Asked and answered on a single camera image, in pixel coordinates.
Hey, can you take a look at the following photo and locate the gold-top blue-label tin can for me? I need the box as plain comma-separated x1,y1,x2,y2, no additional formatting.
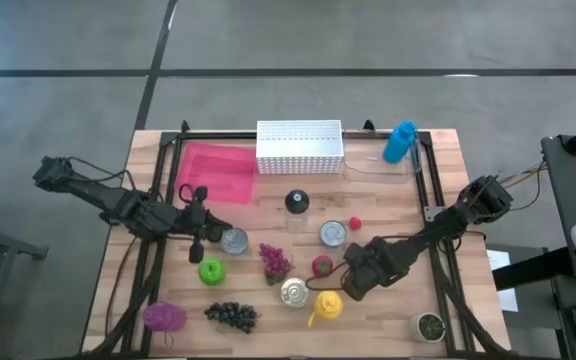
279,277,311,309

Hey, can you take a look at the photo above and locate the silver-top tin can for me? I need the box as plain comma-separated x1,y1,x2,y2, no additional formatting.
318,219,349,249
219,227,250,257

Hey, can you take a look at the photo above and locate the black plastic grape bunch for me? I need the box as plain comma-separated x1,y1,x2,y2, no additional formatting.
203,301,260,335

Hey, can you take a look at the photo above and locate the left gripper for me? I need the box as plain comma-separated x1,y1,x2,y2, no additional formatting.
167,185,233,265

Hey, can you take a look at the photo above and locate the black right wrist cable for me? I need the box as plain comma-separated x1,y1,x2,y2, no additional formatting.
305,262,352,292

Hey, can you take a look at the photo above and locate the white perforated basket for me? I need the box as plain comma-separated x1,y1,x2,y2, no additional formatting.
255,119,345,176

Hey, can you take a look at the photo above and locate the green toy apple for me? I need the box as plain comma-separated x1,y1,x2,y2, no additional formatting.
197,257,228,287

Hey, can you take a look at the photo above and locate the clear plastic bin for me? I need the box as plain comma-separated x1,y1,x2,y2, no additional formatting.
341,130,425,182

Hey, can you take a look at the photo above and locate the white paper sheet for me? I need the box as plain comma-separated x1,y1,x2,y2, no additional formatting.
485,248,520,314

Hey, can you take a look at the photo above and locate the yellow and black cable bundle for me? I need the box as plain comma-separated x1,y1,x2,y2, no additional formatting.
497,160,544,212

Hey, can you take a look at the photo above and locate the pink plastic bin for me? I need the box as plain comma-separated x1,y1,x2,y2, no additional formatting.
173,141,259,205

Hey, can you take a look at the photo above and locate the yellow plastic bottle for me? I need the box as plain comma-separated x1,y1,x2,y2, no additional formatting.
306,290,345,329

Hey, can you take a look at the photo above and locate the blue plastic bottle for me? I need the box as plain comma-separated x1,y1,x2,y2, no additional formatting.
382,120,419,165

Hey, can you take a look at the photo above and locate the red toy strawberry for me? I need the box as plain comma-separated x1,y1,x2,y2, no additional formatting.
311,254,334,279

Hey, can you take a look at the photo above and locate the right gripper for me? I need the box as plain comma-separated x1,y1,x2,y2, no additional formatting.
342,239,412,302

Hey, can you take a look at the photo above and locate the small white potted plant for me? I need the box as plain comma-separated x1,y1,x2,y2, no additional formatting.
408,312,447,344

